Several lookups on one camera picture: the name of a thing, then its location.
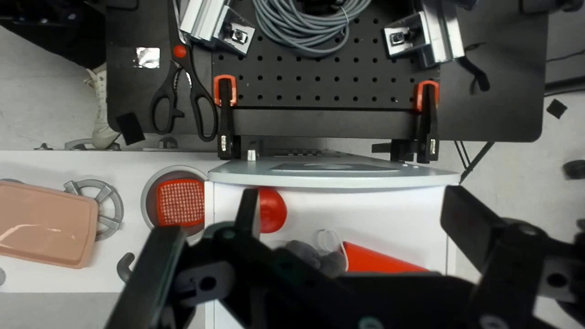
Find orange-red rectangular block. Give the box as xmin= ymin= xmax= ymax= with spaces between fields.
xmin=341 ymin=240 xmax=431 ymax=276

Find black foam pad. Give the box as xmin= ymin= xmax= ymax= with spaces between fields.
xmin=115 ymin=112 xmax=146 ymax=147

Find black velcro strap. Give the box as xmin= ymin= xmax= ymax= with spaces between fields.
xmin=457 ymin=55 xmax=493 ymax=95

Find grey toy burner grate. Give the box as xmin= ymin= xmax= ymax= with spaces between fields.
xmin=62 ymin=178 xmax=126 ymax=242

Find black scissors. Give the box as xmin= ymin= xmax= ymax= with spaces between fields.
xmin=149 ymin=42 xmax=219 ymax=143

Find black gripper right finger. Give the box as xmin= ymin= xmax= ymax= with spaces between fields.
xmin=438 ymin=185 xmax=508 ymax=274

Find grey coiled cable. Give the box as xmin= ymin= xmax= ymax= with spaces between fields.
xmin=250 ymin=0 xmax=372 ymax=59

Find red round toy vegetable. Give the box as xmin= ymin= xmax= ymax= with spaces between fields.
xmin=254 ymin=187 xmax=288 ymax=234

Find orange mesh strainer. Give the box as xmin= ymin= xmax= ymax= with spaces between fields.
xmin=153 ymin=178 xmax=206 ymax=231

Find black table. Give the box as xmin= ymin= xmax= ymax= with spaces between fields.
xmin=104 ymin=0 xmax=546 ymax=185

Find black clamp with orange handle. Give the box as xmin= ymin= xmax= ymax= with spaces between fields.
xmin=371 ymin=79 xmax=442 ymax=165
xmin=210 ymin=73 xmax=241 ymax=161

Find white tray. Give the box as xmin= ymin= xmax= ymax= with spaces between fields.
xmin=0 ymin=148 xmax=464 ymax=329

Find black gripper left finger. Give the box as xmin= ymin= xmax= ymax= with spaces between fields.
xmin=234 ymin=187 xmax=263 ymax=240

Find grey toy faucet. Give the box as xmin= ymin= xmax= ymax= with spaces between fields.
xmin=115 ymin=251 xmax=138 ymax=285

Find grey plush toy animal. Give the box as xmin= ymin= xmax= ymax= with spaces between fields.
xmin=281 ymin=238 xmax=349 ymax=276

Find black floor tape square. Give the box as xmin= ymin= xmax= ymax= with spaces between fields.
xmin=544 ymin=99 xmax=570 ymax=121

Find aluminium corner bracket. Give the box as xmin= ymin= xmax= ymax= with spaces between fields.
xmin=382 ymin=13 xmax=431 ymax=59
xmin=215 ymin=19 xmax=257 ymax=55

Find silver tape piece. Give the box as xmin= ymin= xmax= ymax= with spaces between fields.
xmin=131 ymin=46 xmax=162 ymax=70

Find black perforated breadboard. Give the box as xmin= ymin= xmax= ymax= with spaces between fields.
xmin=208 ymin=0 xmax=427 ymax=114

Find aluminium extrusion bar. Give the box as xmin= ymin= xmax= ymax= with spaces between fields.
xmin=418 ymin=0 xmax=469 ymax=66
xmin=179 ymin=0 xmax=232 ymax=44

